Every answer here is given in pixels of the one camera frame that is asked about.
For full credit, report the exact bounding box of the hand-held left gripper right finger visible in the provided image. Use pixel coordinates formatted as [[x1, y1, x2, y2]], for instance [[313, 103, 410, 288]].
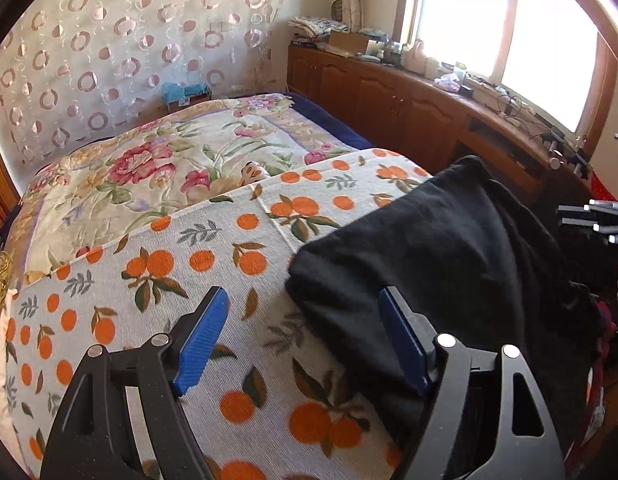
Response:
[[378, 286, 566, 480]]

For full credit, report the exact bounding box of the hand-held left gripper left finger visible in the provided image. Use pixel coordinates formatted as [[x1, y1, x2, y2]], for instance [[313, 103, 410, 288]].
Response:
[[39, 285, 230, 480]]

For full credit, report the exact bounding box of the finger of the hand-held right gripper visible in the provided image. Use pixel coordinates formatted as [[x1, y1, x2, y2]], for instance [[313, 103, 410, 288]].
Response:
[[561, 217, 618, 247], [558, 199, 618, 221]]

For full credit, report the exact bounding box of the black printed t-shirt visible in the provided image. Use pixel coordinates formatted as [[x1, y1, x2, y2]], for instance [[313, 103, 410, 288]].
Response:
[[286, 156, 606, 461]]

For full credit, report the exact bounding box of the orange fruit print blanket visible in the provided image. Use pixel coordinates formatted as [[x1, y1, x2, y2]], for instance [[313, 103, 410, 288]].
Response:
[[0, 147, 434, 480]]

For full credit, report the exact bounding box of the white power strip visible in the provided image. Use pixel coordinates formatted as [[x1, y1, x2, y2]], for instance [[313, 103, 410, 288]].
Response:
[[468, 80, 510, 107]]

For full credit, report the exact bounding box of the red garment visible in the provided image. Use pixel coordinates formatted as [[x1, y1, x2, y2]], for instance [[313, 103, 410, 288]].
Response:
[[564, 299, 618, 467]]

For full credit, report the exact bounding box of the small white orange toy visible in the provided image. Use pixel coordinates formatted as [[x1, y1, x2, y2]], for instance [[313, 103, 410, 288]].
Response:
[[240, 160, 270, 187]]

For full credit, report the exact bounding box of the floral bedspread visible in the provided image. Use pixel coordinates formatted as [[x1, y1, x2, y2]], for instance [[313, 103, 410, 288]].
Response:
[[9, 92, 360, 286]]

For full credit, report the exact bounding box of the window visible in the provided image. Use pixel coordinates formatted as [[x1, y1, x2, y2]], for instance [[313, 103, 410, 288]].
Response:
[[394, 0, 616, 137]]

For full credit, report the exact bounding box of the navy bedsheet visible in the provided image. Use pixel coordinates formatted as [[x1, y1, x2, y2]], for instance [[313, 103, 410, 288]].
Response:
[[293, 91, 370, 152]]

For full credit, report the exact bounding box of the pink jug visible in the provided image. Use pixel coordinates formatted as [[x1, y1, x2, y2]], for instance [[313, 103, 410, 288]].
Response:
[[403, 40, 430, 74]]

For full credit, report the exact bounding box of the wooden cabinet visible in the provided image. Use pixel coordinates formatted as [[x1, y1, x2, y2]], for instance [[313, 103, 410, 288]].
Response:
[[287, 44, 592, 201]]

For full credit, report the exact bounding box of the blue plastic bag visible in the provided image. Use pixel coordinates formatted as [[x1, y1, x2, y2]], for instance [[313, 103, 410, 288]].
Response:
[[161, 81, 213, 107]]

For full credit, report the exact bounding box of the cardboard box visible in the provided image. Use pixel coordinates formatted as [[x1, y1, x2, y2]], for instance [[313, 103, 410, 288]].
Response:
[[329, 30, 376, 54]]

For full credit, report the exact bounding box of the sheer circle pattern curtain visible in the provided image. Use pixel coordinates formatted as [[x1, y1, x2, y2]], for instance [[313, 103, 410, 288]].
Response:
[[0, 0, 288, 171]]

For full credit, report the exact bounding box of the stack of folded cloths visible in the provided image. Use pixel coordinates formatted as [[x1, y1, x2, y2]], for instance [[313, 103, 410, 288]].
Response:
[[289, 16, 350, 42]]

